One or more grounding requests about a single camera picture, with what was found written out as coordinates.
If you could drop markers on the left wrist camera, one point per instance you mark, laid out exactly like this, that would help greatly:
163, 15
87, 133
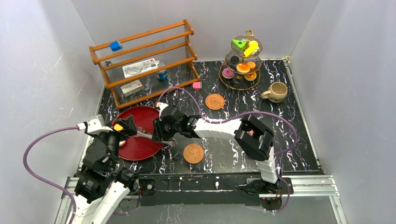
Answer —
94, 125

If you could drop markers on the black base frame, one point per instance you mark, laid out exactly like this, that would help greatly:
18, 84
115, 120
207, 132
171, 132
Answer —
208, 188

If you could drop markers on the round biscuit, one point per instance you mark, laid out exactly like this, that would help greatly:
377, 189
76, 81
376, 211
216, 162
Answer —
252, 65
118, 127

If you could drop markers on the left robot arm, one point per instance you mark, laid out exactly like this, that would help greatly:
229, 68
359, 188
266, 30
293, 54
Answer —
102, 184

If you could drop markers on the wooden three-tier shelf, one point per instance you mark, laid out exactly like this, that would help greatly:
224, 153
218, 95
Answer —
169, 44

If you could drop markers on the glass three-tier dessert stand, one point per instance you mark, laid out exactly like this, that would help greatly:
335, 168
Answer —
238, 82

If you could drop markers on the white cream donut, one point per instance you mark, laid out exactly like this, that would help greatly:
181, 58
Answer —
122, 143

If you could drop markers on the orange donut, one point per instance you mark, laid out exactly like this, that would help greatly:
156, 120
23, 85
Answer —
250, 77
242, 68

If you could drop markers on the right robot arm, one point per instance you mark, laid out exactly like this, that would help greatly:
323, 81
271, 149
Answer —
252, 136

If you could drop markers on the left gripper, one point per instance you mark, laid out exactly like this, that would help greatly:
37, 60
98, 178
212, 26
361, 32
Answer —
124, 129

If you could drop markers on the green cake wedge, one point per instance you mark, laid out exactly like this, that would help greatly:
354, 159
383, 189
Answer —
239, 45

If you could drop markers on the small white box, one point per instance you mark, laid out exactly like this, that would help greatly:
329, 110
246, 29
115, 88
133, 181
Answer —
131, 88

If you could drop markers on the black sandwich cookie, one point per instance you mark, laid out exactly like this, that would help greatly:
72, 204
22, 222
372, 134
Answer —
234, 59

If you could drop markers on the pink eraser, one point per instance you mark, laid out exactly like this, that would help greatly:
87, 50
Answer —
197, 85

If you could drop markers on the beige mug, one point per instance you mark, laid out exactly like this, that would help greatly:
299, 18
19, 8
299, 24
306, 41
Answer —
276, 93

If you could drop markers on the blue jar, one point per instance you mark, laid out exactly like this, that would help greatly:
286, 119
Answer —
162, 75

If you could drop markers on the pink donut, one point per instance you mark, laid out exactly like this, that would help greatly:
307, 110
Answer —
227, 73

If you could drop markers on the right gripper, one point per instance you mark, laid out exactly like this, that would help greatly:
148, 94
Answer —
158, 134

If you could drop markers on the woven coaster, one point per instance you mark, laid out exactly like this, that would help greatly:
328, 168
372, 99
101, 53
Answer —
215, 101
193, 153

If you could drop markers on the white flat package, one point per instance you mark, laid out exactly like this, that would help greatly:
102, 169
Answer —
134, 69

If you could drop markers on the metal tongs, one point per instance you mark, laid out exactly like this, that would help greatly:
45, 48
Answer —
143, 133

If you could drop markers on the blue block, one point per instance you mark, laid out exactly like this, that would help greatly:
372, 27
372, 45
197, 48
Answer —
115, 46

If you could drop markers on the yellow cake slice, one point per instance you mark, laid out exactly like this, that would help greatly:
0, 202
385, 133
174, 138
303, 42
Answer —
253, 47

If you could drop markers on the dark red round tray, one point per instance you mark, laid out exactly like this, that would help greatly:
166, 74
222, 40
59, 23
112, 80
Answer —
139, 148

